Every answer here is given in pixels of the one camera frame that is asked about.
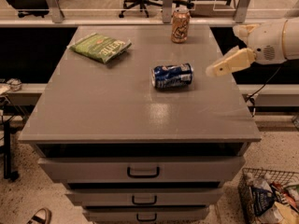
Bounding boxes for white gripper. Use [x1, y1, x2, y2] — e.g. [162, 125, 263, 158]
[206, 19, 287, 77]

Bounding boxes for blue pepsi can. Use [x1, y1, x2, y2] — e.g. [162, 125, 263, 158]
[151, 63, 193, 89]

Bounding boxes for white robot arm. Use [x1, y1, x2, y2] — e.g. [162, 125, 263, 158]
[206, 17, 299, 77]

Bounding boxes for orange soda can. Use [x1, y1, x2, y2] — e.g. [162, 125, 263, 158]
[171, 7, 190, 43]

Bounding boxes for black office chair centre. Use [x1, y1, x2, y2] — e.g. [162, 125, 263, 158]
[119, 0, 163, 18]

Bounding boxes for green chip bag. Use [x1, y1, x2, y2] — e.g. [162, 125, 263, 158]
[68, 33, 132, 64]

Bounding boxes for grey drawer cabinet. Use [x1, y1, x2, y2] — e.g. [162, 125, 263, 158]
[18, 24, 263, 224]

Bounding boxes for snack bags in basket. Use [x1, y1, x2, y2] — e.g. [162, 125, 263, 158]
[245, 173, 299, 224]

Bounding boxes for top grey drawer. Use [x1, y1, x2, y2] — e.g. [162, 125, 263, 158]
[38, 156, 245, 183]

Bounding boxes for grey drawer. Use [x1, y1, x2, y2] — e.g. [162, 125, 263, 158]
[83, 206, 209, 222]
[66, 188, 223, 207]
[38, 156, 245, 183]

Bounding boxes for middle grey drawer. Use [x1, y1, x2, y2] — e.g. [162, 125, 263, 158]
[66, 188, 223, 207]

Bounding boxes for bottom grey drawer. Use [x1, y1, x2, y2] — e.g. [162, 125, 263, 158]
[83, 206, 209, 222]

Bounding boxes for shoe on floor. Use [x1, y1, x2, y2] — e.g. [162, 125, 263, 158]
[26, 208, 51, 224]

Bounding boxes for black stand left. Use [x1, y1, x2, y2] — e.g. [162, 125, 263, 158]
[0, 96, 19, 181]

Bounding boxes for black cable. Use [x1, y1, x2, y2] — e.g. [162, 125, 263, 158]
[244, 63, 283, 117]

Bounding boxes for wire basket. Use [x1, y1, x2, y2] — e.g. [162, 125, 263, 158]
[238, 168, 299, 224]

